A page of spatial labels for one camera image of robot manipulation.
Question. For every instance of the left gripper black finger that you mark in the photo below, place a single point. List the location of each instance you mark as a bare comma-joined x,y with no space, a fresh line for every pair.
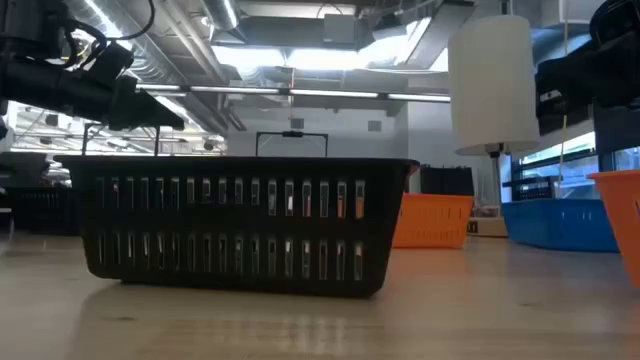
145,112

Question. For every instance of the orange slotted plastic basket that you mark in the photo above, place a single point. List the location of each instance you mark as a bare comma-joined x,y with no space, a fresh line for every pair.
625,220
435,220

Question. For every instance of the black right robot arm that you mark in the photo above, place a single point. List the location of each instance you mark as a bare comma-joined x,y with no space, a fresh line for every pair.
617,17

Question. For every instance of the black bin stack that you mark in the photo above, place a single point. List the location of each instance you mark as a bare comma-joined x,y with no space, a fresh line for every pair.
446,180

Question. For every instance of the dark computer monitor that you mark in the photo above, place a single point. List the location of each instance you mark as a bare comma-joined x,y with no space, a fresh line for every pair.
22,167

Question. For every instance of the white cylindrical lamp shade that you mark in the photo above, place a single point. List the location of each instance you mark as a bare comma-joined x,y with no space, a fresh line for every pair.
492,85

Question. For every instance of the black slotted crate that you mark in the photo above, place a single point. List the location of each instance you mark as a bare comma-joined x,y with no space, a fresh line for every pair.
532,189

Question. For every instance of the grey lamp stand pole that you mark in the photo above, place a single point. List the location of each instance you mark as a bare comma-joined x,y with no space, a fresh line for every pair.
496,180

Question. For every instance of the blue slotted plastic basket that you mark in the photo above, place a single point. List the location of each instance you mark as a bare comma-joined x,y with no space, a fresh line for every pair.
560,225

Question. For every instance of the long ceiling light strip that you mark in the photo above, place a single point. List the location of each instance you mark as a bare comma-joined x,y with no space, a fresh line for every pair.
330,93

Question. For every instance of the cardboard box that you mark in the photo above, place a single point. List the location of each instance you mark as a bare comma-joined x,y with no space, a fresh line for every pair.
487,227

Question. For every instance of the grey ceiling box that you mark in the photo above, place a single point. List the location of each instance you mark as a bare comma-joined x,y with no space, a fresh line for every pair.
340,29

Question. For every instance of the silver ceiling duct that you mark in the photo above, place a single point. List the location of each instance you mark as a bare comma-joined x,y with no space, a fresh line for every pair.
220,12

